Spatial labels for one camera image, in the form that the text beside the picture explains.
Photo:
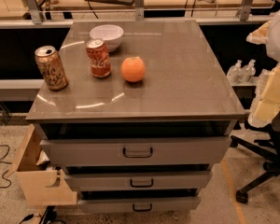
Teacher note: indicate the black office chair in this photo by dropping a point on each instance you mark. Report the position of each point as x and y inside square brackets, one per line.
[267, 149]

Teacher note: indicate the clear sanitizer bottle left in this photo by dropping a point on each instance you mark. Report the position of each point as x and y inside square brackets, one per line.
[234, 72]

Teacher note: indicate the grey top drawer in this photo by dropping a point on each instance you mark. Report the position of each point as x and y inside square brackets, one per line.
[135, 152]

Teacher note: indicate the grey drawer cabinet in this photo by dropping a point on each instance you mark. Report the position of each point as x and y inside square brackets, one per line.
[184, 93]

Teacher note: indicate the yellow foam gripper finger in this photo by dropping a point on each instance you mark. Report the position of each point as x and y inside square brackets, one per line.
[266, 104]

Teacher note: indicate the orange fruit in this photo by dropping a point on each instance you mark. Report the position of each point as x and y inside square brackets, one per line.
[133, 69]

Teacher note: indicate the cardboard box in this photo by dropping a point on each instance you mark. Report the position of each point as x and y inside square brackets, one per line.
[41, 185]

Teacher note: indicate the clear sanitizer bottle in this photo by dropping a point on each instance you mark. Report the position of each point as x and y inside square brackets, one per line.
[248, 71]
[234, 72]

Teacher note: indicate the crumpled paper in box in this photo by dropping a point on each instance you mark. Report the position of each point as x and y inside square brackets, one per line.
[42, 159]

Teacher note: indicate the white bowl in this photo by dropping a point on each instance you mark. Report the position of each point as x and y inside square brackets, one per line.
[110, 33]

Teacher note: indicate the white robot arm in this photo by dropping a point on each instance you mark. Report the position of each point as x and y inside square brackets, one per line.
[269, 35]

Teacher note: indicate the red cola can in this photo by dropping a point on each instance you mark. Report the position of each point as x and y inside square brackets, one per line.
[98, 58]

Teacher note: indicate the gold soda can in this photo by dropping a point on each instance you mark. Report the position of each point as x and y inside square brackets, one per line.
[51, 68]

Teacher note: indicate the clear sanitizer bottle right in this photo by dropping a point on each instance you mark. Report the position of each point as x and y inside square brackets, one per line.
[248, 71]

